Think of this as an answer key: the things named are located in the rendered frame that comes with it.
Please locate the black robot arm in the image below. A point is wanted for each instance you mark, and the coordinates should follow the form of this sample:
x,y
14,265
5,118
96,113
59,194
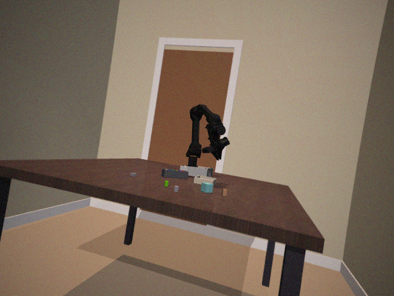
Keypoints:
x,y
215,127

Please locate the beige open tray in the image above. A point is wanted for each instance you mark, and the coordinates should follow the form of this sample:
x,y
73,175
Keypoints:
x,y
204,179

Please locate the light teal cube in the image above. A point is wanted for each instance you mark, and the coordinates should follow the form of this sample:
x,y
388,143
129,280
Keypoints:
x,y
206,187

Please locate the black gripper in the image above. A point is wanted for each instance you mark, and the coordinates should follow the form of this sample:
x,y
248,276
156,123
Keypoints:
x,y
216,151

